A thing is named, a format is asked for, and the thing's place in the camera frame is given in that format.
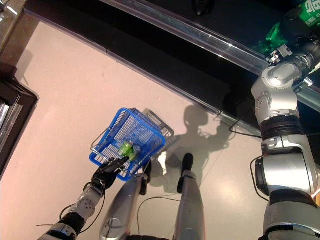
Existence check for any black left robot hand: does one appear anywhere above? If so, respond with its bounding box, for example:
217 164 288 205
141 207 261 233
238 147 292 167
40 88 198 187
91 156 131 190

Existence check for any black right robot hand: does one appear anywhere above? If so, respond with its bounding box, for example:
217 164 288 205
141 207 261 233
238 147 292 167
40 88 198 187
278 6 320 51

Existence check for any green Sprite bottle yellow cap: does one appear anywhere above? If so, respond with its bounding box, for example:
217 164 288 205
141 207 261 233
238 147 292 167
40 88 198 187
258 0 320 55

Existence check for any blue plastic shopping basket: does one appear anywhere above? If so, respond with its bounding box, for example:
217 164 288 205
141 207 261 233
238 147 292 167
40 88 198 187
89 107 166 183

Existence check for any black metal shelf board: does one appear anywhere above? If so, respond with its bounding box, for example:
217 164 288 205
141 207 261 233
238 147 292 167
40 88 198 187
293 74 320 113
106 7 263 137
23 0 110 56
98 0 270 76

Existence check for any silver right robot leg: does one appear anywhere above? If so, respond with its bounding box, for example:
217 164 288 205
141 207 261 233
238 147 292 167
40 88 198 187
173 152 207 240

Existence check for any dark side shelf unit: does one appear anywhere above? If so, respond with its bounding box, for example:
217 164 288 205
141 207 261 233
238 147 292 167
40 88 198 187
0 62 40 176

